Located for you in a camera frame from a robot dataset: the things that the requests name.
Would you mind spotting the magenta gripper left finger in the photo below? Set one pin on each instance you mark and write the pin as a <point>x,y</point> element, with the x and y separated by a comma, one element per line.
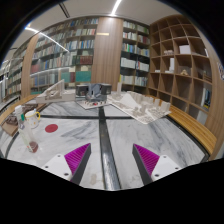
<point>70,166</point>

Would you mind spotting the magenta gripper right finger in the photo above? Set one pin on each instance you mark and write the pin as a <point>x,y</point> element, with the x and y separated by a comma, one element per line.
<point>151,166</point>

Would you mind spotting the red round coaster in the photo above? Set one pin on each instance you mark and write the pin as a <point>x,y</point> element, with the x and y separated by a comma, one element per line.
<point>51,128</point>

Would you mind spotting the white city model board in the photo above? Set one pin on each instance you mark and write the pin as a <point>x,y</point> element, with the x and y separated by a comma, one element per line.
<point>141,108</point>

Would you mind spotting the wooden bench edge right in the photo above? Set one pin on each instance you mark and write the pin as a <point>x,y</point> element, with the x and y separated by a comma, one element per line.
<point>202,134</point>

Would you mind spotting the dark grey building model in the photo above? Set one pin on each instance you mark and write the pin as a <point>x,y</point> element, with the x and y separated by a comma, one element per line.
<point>94,95</point>

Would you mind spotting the white architectural model left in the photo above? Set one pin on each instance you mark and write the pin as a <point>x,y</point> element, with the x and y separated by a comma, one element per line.
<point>56,93</point>

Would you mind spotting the wooden cubby shelf right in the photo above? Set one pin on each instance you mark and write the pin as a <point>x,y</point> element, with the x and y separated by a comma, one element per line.
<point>184,70</point>

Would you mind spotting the middle bookshelf with books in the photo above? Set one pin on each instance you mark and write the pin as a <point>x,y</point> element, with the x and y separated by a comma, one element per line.
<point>135,57</point>

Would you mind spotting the left tall bookshelf with books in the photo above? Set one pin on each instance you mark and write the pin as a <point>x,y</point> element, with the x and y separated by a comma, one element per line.
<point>63,51</point>

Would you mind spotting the clear cup with yellow handle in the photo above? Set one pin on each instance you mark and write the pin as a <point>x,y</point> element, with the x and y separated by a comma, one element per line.
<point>33,118</point>

